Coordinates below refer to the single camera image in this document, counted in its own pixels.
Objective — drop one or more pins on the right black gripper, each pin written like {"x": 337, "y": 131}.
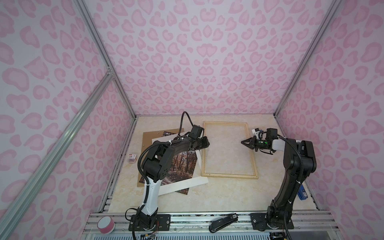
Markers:
{"x": 253, "y": 144}

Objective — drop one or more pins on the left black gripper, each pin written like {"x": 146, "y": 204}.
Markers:
{"x": 206, "y": 144}

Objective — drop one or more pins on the light wooden picture frame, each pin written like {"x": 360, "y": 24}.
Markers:
{"x": 226, "y": 157}

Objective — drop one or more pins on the white mat board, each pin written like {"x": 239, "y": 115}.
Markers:
{"x": 183, "y": 186}

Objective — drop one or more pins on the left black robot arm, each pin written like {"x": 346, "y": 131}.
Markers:
{"x": 154, "y": 165}

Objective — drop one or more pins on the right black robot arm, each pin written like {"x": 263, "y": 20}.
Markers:
{"x": 299, "y": 161}

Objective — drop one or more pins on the autumn forest photo print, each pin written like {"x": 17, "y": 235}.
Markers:
{"x": 182, "y": 167}

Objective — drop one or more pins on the small clear pin box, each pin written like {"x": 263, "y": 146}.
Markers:
{"x": 132, "y": 158}

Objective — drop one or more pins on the blue stapler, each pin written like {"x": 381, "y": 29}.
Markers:
{"x": 302, "y": 194}

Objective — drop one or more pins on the black stapler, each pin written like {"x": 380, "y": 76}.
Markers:
{"x": 223, "y": 222}

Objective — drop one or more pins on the pink white tape roll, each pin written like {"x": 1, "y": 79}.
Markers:
{"x": 106, "y": 225}

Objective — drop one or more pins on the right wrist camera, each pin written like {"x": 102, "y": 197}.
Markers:
{"x": 258, "y": 133}

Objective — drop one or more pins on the brown frame backing board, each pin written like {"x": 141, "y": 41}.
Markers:
{"x": 149, "y": 136}

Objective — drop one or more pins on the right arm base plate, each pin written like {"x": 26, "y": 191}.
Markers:
{"x": 261, "y": 223}

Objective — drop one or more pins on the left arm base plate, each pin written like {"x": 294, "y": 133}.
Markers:
{"x": 162, "y": 222}

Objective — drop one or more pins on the aluminium mounting rail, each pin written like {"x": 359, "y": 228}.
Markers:
{"x": 308, "y": 225}

